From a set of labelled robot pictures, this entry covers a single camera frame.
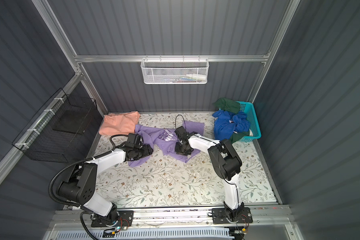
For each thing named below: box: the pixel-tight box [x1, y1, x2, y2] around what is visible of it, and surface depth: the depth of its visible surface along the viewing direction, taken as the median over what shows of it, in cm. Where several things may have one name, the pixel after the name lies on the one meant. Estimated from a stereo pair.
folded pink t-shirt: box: [99, 111, 140, 135], surface depth 114 cm
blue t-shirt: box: [212, 110, 250, 141], surface depth 102 cm
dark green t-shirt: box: [212, 97, 240, 114], surface depth 118 cm
